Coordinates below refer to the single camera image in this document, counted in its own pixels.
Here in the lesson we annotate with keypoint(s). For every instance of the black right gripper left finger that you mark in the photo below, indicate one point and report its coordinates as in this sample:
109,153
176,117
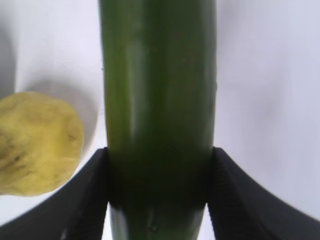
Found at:
76,212

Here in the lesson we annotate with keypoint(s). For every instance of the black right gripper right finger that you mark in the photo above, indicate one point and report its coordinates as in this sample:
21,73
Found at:
241,209

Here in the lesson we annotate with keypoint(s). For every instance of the yellow toy pumpkin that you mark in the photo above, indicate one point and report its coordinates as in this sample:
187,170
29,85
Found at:
41,143

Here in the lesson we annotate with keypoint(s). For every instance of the green cucumber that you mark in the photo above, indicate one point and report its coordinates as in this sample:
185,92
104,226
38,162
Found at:
159,62

